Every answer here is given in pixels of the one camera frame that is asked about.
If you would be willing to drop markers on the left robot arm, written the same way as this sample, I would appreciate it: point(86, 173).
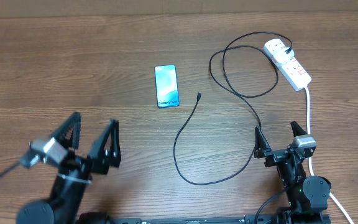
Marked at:
point(62, 205)

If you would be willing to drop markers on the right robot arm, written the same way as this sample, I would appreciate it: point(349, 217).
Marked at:
point(307, 195)

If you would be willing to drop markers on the blue screen smartphone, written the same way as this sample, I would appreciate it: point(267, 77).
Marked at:
point(166, 86)

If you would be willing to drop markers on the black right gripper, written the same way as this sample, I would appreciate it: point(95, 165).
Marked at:
point(262, 148)

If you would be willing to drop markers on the white power strip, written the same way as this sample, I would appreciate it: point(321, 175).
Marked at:
point(293, 71)

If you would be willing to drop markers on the white charger plug adapter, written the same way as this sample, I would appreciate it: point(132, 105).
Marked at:
point(283, 55)

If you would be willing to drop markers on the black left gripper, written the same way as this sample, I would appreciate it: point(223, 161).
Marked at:
point(96, 163)

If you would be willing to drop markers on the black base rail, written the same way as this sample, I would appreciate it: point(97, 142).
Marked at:
point(247, 219)

